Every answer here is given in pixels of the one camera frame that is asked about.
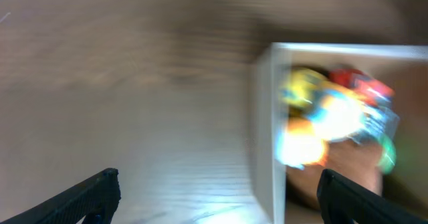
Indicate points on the brown plush toy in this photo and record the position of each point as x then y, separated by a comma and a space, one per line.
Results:
358, 163

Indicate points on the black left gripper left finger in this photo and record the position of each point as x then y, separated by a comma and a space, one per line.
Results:
94, 200

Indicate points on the red toy car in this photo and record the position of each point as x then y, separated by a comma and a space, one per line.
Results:
379, 121

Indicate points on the white cardboard box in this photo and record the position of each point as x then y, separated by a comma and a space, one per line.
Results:
403, 68

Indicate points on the yellow blue duck toy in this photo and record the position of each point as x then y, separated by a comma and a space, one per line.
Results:
336, 114

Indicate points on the yellow ball with blue letters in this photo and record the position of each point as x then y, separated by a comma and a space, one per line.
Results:
299, 90

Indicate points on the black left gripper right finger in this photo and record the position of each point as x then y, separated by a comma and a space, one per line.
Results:
342, 201

